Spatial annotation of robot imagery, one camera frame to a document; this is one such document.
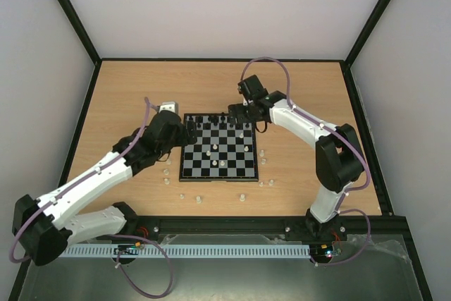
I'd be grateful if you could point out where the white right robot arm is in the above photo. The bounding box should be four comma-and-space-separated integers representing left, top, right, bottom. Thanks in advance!
228, 75, 370, 239

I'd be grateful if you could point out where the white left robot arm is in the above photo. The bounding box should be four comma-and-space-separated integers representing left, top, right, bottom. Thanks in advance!
13, 110, 197, 266

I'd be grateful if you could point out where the black and grey chessboard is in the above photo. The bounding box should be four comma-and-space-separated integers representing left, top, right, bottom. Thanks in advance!
179, 113, 259, 182

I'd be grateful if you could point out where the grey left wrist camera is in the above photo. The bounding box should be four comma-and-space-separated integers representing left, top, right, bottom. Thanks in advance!
159, 101, 179, 114

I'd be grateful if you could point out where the light blue cable duct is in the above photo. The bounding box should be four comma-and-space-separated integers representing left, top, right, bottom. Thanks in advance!
60, 244, 311, 259

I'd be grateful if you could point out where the black front aluminium rail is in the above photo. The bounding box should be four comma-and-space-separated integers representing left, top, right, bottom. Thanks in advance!
118, 215, 413, 243

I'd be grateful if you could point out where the black right frame post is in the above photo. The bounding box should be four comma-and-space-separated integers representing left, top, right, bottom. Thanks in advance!
345, 0, 391, 68

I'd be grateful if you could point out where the black frame post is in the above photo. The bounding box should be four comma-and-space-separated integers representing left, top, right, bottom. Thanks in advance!
345, 0, 391, 68
57, 0, 101, 65

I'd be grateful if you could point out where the black left frame post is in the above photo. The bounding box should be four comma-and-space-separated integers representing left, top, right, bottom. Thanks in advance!
57, 0, 101, 65

